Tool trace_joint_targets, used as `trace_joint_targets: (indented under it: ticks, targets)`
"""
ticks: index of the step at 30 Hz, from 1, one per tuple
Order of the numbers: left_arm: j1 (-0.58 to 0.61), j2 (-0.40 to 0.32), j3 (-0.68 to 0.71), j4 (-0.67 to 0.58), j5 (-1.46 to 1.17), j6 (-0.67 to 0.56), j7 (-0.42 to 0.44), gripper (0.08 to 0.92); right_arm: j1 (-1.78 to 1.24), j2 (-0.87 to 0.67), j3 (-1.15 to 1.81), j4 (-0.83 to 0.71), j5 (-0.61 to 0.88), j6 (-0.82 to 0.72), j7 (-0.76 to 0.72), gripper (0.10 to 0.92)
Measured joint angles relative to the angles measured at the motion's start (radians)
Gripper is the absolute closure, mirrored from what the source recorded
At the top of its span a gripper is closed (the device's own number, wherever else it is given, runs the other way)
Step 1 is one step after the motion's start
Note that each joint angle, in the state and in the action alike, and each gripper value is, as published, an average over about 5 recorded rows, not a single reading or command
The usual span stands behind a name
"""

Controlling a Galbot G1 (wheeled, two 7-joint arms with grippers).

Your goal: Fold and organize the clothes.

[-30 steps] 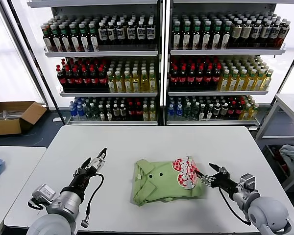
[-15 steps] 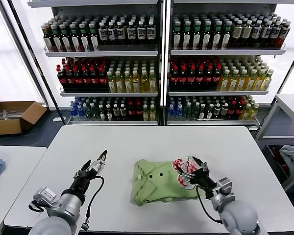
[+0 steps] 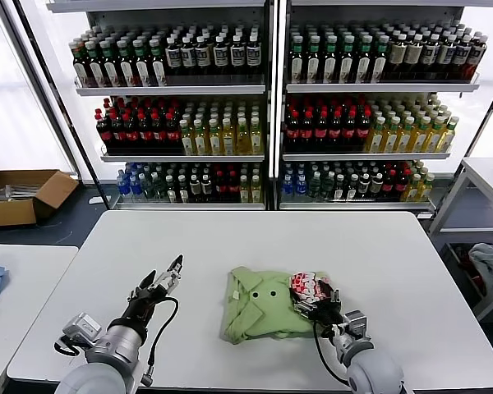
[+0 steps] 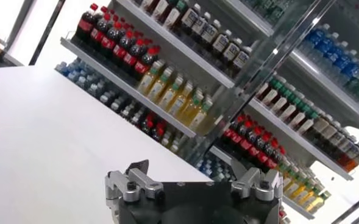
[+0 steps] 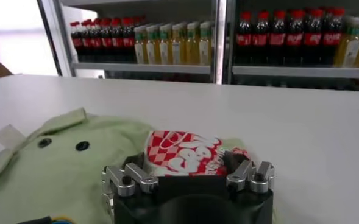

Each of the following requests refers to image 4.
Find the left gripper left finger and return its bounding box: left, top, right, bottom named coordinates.
left=105, top=159, right=165, bottom=209

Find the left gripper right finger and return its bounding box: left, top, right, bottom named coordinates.
left=231, top=159, right=283, bottom=201

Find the cola bottle red cap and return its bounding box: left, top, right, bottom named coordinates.
left=119, top=38, right=147, bottom=73
left=96, top=20, right=123, bottom=57
left=230, top=120, right=254, bottom=147
left=255, top=139, right=279, bottom=166
left=238, top=127, right=263, bottom=153
left=131, top=47, right=160, bottom=81
left=264, top=146, right=287, bottom=171
left=73, top=2, right=99, bottom=41
left=221, top=114, right=246, bottom=141
left=84, top=12, right=111, bottom=49
left=247, top=133, right=271, bottom=159
left=108, top=29, right=135, bottom=65

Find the grey metal shelf unit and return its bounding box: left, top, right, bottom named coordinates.
left=194, top=0, right=359, bottom=220
left=54, top=0, right=277, bottom=171

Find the dark bottle green neck label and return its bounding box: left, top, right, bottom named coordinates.
left=264, top=83, right=286, bottom=110
left=151, top=0, right=176, bottom=22
left=163, top=0, right=188, bottom=30
left=272, top=90, right=295, bottom=117
left=297, top=111, right=320, bottom=137
left=141, top=0, right=158, bottom=13
left=290, top=103, right=311, bottom=131
left=281, top=97, right=304, bottom=124
left=256, top=77, right=278, bottom=103

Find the dark bottle beige label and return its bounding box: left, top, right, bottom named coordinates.
left=316, top=123, right=339, bottom=150
left=307, top=117, right=330, bottom=143

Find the yellow drink bottle white cap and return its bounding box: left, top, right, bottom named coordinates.
left=147, top=67, right=174, bottom=102
left=190, top=97, right=215, bottom=133
left=168, top=82, right=194, bottom=117
left=136, top=60, right=165, bottom=94
left=157, top=75, right=185, bottom=110
left=179, top=89, right=204, bottom=125

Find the black window frame post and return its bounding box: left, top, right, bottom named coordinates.
left=331, top=188, right=359, bottom=224
left=28, top=0, right=66, bottom=66

